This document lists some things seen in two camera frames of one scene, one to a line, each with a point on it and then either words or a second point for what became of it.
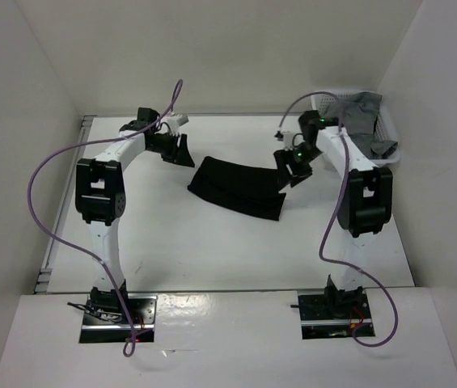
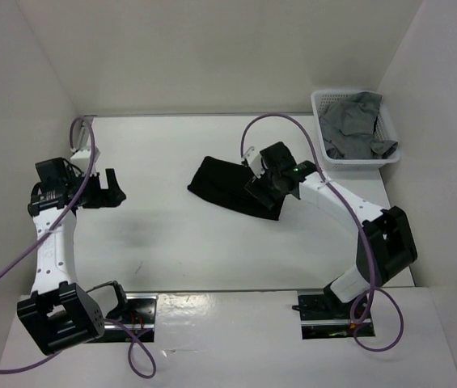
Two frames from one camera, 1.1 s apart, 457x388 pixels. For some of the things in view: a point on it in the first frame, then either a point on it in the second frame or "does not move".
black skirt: x=255 y=190 does not move
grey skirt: x=359 y=114 does not move
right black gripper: x=283 y=158 -> x=257 y=186
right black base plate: x=318 y=322 does not move
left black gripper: x=183 y=156 -> x=111 y=197
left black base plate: x=143 y=311 does not move
